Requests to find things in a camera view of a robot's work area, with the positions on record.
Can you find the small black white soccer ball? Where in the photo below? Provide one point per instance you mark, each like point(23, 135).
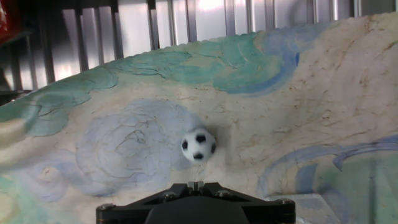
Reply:
point(199, 144)

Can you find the green blue painted cloth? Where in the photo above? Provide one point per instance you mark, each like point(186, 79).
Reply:
point(280, 109)

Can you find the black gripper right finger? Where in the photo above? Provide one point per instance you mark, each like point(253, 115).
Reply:
point(264, 213)

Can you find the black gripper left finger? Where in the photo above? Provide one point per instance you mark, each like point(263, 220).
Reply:
point(130, 211)

